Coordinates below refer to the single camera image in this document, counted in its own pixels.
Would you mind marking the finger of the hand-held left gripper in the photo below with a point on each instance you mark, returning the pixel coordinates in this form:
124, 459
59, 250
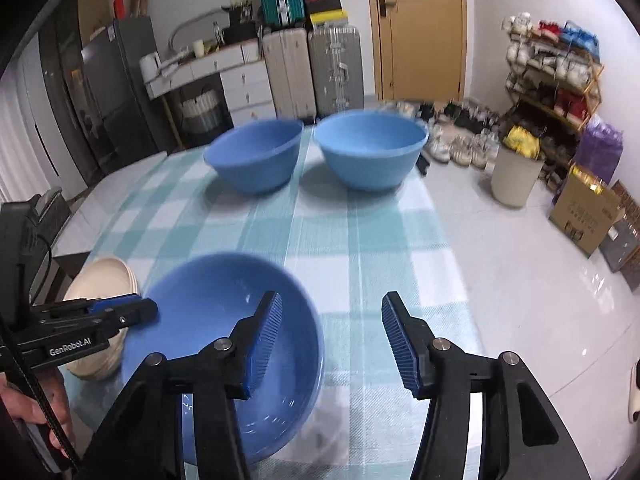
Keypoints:
115, 303
135, 316

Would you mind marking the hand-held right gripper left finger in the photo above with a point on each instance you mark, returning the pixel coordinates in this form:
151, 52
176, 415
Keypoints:
262, 340

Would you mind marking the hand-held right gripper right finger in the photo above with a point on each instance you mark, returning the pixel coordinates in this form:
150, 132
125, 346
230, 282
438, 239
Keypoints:
400, 345

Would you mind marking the small cream plate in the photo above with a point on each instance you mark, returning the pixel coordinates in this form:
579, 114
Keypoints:
105, 280

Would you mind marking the large cream plate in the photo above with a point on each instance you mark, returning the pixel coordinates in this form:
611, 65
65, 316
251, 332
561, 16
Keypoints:
95, 365

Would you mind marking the blue bowl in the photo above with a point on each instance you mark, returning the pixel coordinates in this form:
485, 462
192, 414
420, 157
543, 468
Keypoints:
200, 310
370, 155
250, 160

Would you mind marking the person's left hand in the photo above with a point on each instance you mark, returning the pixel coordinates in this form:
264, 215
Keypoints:
30, 400

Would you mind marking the teal checked tablecloth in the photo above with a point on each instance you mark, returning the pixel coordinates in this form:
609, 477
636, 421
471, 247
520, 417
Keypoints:
350, 240

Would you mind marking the black refrigerator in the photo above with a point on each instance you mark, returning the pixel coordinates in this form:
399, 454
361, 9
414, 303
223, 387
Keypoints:
120, 85

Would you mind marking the beige trash bin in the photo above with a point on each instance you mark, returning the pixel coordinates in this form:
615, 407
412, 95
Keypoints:
515, 180

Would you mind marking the row of shoes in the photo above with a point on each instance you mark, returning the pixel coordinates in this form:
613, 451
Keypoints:
465, 147

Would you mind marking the striped wicker basket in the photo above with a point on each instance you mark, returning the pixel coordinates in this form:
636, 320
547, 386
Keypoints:
200, 110

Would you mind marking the brown cardboard box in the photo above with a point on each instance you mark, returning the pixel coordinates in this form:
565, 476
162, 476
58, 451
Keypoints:
582, 215

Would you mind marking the yellow plastic bag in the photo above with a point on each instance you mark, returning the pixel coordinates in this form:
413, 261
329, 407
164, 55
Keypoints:
520, 140

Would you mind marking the white slipper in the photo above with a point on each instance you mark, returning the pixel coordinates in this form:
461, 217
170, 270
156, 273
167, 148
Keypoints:
635, 395

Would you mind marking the white drawer cabinet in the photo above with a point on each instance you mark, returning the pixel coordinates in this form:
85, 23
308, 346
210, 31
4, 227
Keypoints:
247, 95

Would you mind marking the brown cardboard sheet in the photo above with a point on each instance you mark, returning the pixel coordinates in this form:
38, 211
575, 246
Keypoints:
92, 5

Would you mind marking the dark patterned box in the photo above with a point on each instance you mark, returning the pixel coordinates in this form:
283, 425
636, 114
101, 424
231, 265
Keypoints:
622, 240

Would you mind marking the white desk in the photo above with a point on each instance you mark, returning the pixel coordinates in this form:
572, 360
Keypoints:
200, 67

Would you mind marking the white cup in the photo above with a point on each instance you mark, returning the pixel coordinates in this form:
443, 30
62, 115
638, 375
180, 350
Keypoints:
199, 49

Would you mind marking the beige suitcase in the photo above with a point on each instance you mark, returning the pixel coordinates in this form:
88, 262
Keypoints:
287, 75

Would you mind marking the purple bag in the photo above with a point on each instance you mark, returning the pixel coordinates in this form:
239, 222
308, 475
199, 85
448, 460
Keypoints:
600, 150

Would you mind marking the silver suitcase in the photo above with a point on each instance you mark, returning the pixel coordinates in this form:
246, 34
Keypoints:
335, 70

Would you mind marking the wooden shoe rack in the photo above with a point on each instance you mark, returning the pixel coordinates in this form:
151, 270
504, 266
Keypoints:
550, 90

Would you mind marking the black desk organizer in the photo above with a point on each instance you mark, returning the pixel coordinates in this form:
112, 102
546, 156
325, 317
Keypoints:
242, 27

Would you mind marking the wooden door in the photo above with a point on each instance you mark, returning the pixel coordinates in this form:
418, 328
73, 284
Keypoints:
425, 25

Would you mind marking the yellow and black box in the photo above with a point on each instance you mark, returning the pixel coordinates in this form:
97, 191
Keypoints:
330, 17

